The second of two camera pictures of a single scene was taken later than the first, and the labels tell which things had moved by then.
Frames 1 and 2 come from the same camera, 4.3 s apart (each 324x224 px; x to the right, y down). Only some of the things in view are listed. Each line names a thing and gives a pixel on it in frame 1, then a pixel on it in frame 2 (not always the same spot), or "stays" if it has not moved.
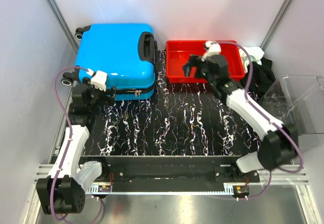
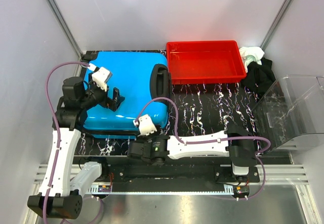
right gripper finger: x=187 y=68 -> x=139 y=138
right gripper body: x=203 y=67 -> x=148 y=139
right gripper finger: x=195 y=59 -> x=159 y=130
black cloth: x=263 y=77 stays
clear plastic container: x=297 y=100 stays
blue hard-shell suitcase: x=127 y=52 -> x=144 y=79
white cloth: x=256 y=53 stays
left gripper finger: x=113 y=91 stays
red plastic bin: x=178 y=52 stays
